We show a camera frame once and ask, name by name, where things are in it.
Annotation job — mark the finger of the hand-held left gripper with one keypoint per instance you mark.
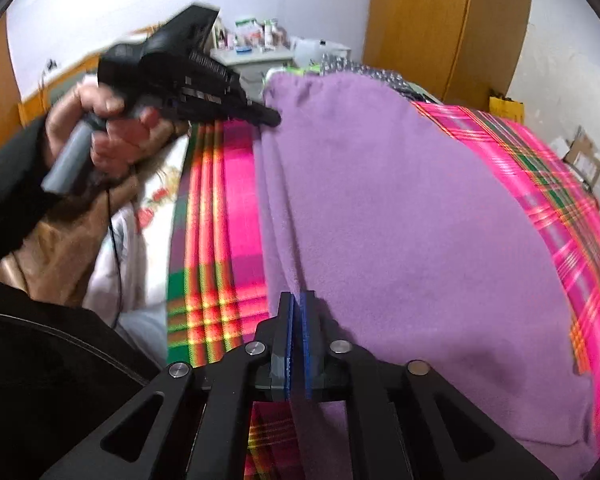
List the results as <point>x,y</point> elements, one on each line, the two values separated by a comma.
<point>260,114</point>

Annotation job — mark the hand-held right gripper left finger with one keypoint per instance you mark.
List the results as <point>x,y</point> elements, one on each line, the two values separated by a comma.
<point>289,350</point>

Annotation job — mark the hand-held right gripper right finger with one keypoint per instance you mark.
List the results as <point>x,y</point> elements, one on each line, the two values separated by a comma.
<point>306,350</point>

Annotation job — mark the purple fleece garment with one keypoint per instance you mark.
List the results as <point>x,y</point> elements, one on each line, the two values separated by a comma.
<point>405,235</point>

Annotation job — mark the person's left forearm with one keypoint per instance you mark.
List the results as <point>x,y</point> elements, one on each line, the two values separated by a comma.
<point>5,200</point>

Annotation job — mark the person's left hand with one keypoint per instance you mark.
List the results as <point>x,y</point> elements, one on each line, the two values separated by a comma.
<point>130,135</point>

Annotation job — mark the grey drawer cabinet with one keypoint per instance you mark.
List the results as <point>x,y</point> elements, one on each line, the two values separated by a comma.
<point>250,62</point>

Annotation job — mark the large green tissue pack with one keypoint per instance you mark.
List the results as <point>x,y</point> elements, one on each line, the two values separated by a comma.
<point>300,67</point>

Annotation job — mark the toiletries on cabinet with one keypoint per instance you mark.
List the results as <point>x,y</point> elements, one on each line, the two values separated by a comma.
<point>252,35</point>

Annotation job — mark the white shopping bag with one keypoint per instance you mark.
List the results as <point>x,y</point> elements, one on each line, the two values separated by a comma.
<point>320,50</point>

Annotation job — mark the pink plaid blanket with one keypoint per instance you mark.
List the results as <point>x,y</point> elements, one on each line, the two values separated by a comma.
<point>220,260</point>

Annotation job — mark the wooden headboard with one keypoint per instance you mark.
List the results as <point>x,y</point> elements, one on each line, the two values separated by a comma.
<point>55,85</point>

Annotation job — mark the grey floral folded garment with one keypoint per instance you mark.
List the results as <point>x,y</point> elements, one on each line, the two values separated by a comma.
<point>375,72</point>

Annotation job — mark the wooden wardrobe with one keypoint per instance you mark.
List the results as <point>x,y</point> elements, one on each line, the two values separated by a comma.
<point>430,25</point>

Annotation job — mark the tan cloth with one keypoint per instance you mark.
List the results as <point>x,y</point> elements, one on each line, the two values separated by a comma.
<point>55,245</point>

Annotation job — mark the yellow bag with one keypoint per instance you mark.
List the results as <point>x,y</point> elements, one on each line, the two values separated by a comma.
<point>506,109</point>

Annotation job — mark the cardboard box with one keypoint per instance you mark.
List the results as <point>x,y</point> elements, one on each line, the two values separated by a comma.
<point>585,155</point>

